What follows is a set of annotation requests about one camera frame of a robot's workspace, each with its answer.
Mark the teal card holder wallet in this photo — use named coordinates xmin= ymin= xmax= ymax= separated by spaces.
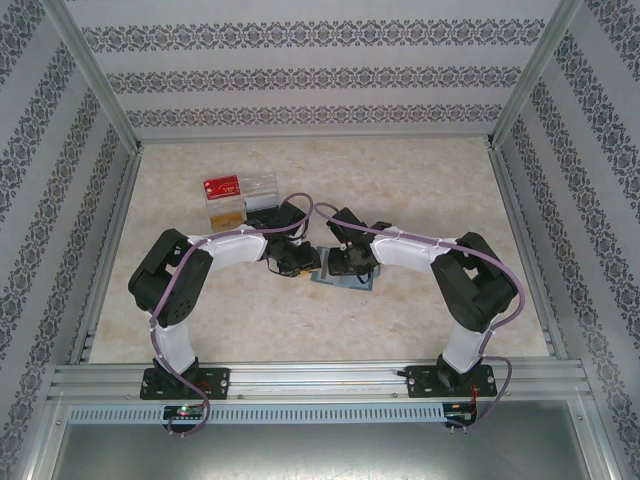
xmin=308 ymin=243 xmax=385 ymax=295

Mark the silver magnetic stripe card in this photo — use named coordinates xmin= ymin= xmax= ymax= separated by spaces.
xmin=243 ymin=193 xmax=279 ymax=211

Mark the gold VIP card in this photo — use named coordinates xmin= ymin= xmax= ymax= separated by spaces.
xmin=208 ymin=211 xmax=245 ymax=233

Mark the clear acrylic card stand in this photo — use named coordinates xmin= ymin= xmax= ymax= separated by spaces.
xmin=202 ymin=172 xmax=281 ymax=234

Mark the red VIP card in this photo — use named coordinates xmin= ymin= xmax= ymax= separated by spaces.
xmin=202 ymin=174 xmax=242 ymax=201

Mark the grey metal shelf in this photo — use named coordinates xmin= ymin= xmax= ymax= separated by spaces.
xmin=29 ymin=399 xmax=619 ymax=480

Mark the left circuit board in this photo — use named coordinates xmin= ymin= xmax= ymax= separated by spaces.
xmin=162 ymin=404 xmax=208 ymax=421

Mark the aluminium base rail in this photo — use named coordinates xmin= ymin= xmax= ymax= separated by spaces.
xmin=47 ymin=357 xmax=596 ymax=401

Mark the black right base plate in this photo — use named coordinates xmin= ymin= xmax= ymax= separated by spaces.
xmin=404 ymin=363 xmax=497 ymax=400

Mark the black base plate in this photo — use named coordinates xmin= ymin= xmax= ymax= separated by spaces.
xmin=141 ymin=366 xmax=232 ymax=402
xmin=404 ymin=363 xmax=497 ymax=400

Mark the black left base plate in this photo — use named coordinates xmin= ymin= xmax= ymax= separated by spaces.
xmin=141 ymin=366 xmax=232 ymax=402

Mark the slotted grey cable duct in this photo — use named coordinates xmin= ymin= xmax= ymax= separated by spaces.
xmin=67 ymin=402 xmax=447 ymax=426

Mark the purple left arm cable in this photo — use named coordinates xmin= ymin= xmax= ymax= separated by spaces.
xmin=148 ymin=192 xmax=314 ymax=440

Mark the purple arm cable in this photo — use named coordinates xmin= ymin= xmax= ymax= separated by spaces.
xmin=148 ymin=192 xmax=314 ymax=440
xmin=313 ymin=201 xmax=526 ymax=434

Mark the aluminium side rail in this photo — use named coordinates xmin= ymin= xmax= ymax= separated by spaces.
xmin=67 ymin=144 xmax=146 ymax=366
xmin=487 ymin=142 xmax=569 ymax=361

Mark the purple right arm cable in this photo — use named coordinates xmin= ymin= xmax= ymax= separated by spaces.
xmin=313 ymin=201 xmax=526 ymax=434

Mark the aluminium frame post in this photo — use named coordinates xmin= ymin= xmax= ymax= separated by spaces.
xmin=485 ymin=0 xmax=587 ymax=151
xmin=43 ymin=0 xmax=146 ymax=156

